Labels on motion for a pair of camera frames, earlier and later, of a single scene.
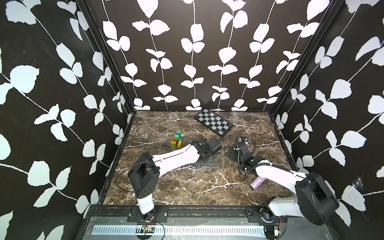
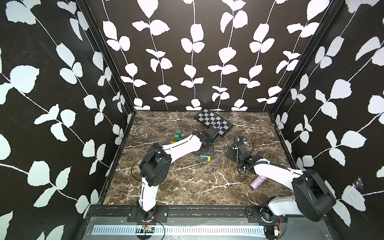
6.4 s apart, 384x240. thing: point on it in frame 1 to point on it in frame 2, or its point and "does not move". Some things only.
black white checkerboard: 213,122 does not move
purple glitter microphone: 257,182 does not move
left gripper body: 208,162 to 209,151
